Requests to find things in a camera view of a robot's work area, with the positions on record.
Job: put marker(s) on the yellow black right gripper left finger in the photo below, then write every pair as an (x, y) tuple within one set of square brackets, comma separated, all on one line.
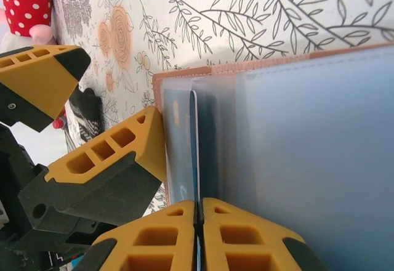
[(154, 240)]

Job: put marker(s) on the floral printed table mat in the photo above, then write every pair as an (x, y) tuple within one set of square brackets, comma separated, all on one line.
[(246, 21)]

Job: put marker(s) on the dark blue credit card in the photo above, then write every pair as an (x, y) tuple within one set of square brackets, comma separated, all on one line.
[(192, 148)]

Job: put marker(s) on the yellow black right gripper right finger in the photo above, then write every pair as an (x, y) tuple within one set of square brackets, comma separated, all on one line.
[(246, 243)]

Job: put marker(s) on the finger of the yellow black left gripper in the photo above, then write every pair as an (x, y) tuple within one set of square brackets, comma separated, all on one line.
[(101, 172), (34, 80)]

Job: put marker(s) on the black white striped sock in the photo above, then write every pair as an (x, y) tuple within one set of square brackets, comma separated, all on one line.
[(86, 111)]

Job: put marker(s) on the pink pig plush toy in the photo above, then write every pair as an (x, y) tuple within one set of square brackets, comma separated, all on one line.
[(27, 9)]

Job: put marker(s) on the pink leather card holder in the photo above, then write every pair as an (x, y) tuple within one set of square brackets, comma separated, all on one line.
[(307, 144)]

